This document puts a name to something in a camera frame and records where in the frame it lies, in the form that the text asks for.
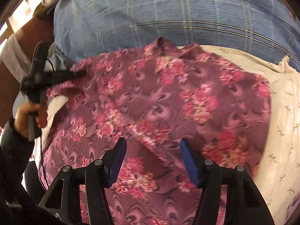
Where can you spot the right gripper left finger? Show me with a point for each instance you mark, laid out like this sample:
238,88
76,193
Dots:
62,199

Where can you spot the person's left hand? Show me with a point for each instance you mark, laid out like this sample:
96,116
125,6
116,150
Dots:
21,119

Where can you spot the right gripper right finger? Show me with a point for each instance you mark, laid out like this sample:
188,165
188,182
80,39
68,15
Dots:
244,205

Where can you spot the brown wooden bed frame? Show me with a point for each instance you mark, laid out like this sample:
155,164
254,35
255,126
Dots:
16,59

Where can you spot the cream leaf-print blanket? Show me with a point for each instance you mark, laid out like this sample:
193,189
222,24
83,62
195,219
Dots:
281,126

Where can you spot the maroon floral garment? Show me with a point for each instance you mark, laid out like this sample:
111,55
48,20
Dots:
159,112

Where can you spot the blue plaid bed sheet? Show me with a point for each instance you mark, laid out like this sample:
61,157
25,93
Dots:
263,28

